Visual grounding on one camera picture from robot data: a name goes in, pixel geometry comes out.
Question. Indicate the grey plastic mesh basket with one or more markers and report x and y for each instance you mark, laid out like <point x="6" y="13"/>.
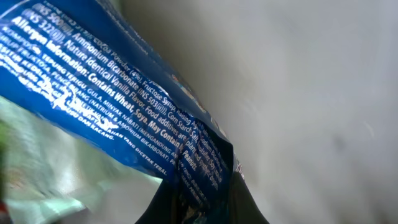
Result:
<point x="305" y="90"/>

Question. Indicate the mint green snack pack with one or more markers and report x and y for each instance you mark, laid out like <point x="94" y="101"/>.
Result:
<point x="48" y="174"/>

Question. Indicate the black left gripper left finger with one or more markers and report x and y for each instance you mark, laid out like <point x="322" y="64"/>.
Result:
<point x="165" y="206"/>

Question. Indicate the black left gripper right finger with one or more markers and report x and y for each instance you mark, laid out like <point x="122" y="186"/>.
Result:
<point x="241" y="205"/>

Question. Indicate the blue Oreo cookie pack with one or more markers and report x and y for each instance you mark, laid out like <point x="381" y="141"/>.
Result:
<point x="79" y="66"/>

